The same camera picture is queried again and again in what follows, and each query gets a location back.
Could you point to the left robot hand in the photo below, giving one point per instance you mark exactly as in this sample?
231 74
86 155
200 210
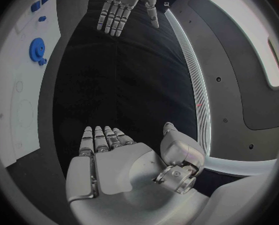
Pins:
120 1

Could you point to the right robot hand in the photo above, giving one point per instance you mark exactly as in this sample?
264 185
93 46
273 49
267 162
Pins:
120 172

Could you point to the white task board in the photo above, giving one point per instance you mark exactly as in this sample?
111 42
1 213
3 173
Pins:
15 78

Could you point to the blue plug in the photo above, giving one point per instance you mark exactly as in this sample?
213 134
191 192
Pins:
45 0
36 6

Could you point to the blue peg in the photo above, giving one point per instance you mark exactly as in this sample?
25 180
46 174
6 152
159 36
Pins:
42 18

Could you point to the small blue gear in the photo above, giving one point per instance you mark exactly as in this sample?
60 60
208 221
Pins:
42 61

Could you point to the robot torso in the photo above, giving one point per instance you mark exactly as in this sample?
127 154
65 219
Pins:
224 60

